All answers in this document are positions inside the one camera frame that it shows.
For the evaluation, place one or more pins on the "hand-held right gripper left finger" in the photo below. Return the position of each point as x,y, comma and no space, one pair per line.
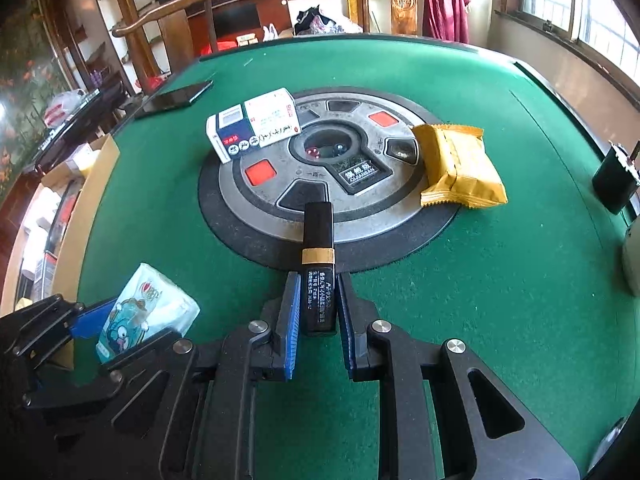
292,325

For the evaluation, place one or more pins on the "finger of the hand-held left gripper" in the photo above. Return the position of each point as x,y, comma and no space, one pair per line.
92,317
145,350

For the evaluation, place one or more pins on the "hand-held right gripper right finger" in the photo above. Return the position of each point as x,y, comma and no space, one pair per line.
346,322

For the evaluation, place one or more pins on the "cartoon print tissue pack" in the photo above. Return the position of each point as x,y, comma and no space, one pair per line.
145,305

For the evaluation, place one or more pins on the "black tube with gold band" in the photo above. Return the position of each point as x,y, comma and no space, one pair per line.
317,240

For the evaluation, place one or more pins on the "round metal table centre panel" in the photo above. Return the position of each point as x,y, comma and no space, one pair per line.
350,215

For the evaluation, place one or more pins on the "yellow snack packet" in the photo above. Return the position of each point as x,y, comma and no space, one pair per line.
460,170

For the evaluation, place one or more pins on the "dark folding table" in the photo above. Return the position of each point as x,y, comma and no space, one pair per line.
85,120

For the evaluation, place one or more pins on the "blue and white medicine box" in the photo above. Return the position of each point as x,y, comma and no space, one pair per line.
232,135

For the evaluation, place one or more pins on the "white and red plastic bag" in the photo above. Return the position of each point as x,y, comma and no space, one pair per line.
62,107

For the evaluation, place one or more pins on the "white and red medicine box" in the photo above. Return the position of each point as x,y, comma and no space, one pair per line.
275,112

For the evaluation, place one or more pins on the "black smartphone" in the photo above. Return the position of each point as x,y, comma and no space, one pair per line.
172,100

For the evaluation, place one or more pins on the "patterned bag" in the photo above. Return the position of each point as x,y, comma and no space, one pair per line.
320,22

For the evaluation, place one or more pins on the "small black container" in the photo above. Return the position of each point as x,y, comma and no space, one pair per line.
612,180

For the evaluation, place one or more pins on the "wooden chair with carved back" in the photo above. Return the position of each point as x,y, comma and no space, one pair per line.
402,2

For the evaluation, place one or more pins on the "dark red cloth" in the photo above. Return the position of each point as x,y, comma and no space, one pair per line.
445,5

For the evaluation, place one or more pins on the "floral wall painting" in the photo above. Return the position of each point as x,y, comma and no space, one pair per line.
25,100

